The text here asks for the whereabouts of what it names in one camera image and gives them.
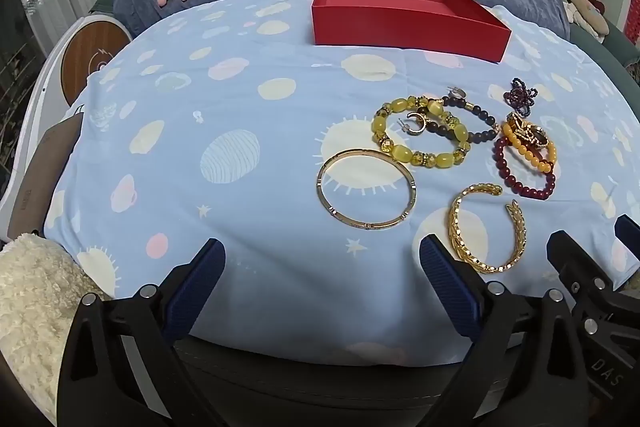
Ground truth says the dark green sofa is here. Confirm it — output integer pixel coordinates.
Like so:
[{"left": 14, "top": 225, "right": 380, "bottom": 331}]
[{"left": 515, "top": 0, "right": 640, "bottom": 80}]

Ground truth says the gold chain bracelet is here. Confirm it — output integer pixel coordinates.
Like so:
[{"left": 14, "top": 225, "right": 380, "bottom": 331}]
[{"left": 505, "top": 112, "right": 550, "bottom": 148}]

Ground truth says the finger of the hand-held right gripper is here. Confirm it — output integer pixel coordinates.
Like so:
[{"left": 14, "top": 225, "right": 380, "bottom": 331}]
[
  {"left": 614, "top": 214, "right": 640, "bottom": 254},
  {"left": 546, "top": 230, "right": 626, "bottom": 338}
]

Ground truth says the gold cuff bracelet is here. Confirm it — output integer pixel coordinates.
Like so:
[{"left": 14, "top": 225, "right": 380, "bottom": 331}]
[{"left": 448, "top": 183, "right": 526, "bottom": 274}]

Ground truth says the orange bead bracelet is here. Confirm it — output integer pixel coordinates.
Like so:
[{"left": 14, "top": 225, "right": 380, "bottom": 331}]
[{"left": 501, "top": 122, "right": 557, "bottom": 174}]

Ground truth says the dark red bead bracelet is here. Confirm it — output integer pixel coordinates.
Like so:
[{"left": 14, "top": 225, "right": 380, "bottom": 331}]
[{"left": 492, "top": 136, "right": 557, "bottom": 201}]

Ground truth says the light blue planet-print cloth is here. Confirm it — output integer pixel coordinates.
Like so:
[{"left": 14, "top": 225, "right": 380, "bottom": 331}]
[{"left": 42, "top": 0, "right": 640, "bottom": 368}]

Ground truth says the brown panel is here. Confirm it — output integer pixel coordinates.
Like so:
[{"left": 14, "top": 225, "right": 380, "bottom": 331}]
[{"left": 10, "top": 114, "right": 84, "bottom": 240}]

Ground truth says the red cardboard box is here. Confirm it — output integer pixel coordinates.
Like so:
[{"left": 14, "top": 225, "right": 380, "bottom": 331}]
[{"left": 311, "top": 0, "right": 513, "bottom": 66}]

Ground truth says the cream fluffy blanket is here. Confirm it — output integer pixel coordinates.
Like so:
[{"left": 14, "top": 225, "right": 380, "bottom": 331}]
[{"left": 0, "top": 232, "right": 118, "bottom": 418}]

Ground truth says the gold bangle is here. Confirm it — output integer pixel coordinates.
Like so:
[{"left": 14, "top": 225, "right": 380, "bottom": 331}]
[{"left": 316, "top": 148, "right": 416, "bottom": 232}]

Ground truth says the beige plush toy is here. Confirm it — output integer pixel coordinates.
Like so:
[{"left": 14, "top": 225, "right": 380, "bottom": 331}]
[{"left": 567, "top": 0, "right": 612, "bottom": 44}]

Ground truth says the yellow bead bracelet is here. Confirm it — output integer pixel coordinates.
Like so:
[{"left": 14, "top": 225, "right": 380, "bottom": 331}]
[{"left": 371, "top": 96, "right": 473, "bottom": 169}]

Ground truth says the purple bead bracelet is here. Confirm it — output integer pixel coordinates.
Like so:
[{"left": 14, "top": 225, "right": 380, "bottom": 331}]
[{"left": 502, "top": 78, "right": 538, "bottom": 116}]

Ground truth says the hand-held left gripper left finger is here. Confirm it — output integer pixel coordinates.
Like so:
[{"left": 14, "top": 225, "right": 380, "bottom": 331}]
[{"left": 57, "top": 238, "right": 227, "bottom": 427}]

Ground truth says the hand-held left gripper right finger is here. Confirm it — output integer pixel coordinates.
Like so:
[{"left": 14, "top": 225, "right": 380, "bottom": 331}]
[{"left": 419, "top": 234, "right": 603, "bottom": 427}]

